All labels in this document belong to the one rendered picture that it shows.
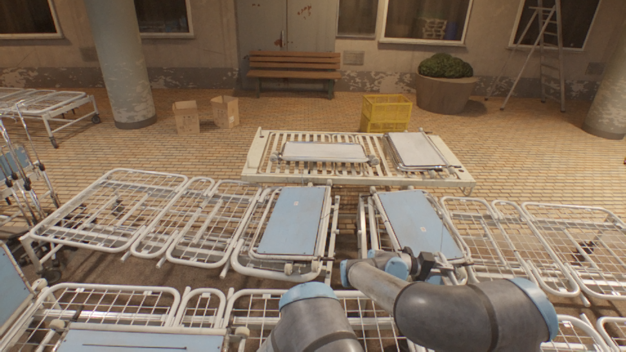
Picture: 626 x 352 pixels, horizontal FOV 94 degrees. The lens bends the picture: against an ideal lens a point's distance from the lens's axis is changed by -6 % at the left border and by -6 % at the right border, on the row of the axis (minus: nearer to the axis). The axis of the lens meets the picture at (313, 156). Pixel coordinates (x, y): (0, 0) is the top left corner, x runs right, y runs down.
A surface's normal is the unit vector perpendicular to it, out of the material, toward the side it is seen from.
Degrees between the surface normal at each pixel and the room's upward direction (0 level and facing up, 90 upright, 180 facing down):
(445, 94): 101
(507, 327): 53
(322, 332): 12
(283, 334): 57
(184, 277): 0
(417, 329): 78
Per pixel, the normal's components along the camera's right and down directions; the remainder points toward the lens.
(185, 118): 0.31, 0.48
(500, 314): 0.10, -0.49
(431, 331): -0.64, 0.07
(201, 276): 0.03, -0.88
